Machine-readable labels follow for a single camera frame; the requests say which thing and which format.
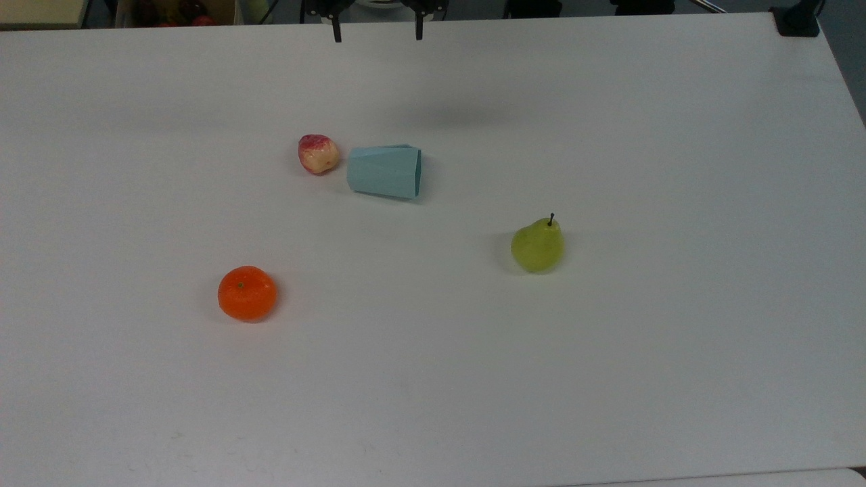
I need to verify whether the red and cream peach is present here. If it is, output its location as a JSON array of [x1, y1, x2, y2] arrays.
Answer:
[[298, 133, 341, 175]]

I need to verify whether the orange mandarin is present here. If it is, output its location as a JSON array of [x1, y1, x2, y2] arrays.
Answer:
[[217, 265, 279, 323]]

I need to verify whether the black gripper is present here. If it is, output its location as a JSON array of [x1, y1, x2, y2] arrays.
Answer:
[[301, 0, 449, 44]]

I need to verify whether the beige cabinet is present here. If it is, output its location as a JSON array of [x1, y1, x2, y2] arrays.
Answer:
[[0, 0, 91, 31]]

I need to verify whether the light blue faceted mug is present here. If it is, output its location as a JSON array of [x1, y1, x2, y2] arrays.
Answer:
[[346, 143, 423, 201]]

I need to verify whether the green pear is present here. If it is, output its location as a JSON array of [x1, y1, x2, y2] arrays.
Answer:
[[510, 212, 565, 274]]

